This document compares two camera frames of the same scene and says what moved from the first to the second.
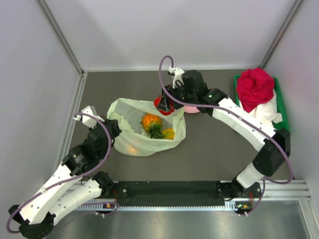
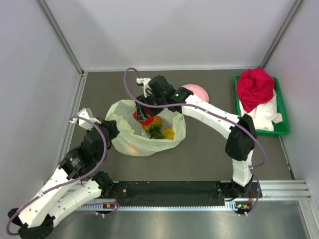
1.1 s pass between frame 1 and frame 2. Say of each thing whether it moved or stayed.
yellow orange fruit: stayed
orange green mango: stayed
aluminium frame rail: stayed
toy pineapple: stayed
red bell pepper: moved
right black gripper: moved
